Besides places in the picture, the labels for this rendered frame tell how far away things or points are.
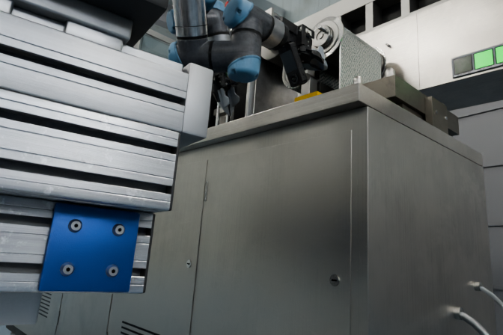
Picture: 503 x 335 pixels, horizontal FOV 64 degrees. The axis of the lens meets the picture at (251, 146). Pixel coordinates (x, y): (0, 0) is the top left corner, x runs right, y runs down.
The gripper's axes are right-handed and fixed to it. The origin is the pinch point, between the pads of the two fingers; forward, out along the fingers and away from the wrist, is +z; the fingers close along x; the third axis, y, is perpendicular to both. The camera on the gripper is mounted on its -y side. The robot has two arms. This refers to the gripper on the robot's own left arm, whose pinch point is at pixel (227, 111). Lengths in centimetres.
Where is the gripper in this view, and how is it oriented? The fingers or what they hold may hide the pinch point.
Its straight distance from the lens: 135.1
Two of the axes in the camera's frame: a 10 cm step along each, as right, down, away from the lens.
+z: 1.7, 9.8, 0.8
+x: 8.3, -1.8, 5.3
